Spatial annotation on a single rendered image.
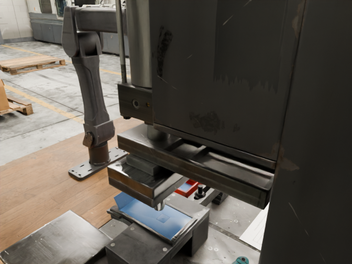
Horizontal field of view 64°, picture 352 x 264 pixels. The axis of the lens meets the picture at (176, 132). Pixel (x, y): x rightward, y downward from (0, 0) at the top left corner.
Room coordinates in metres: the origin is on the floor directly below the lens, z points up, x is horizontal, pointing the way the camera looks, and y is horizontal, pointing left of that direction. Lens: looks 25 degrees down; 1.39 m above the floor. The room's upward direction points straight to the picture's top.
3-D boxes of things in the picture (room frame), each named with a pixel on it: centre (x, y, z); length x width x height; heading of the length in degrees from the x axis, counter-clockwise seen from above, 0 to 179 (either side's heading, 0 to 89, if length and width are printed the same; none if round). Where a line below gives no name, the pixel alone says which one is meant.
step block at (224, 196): (0.62, -0.12, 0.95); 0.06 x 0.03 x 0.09; 143
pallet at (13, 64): (6.41, 3.33, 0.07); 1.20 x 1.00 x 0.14; 141
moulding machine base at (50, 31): (9.35, 2.84, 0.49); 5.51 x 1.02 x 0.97; 49
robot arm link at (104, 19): (0.72, 0.16, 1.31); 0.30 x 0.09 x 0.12; 52
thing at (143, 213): (0.45, 0.05, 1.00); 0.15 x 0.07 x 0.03; 53
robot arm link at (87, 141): (0.79, 0.24, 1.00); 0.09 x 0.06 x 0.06; 142
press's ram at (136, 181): (0.39, -0.04, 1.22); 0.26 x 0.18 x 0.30; 53
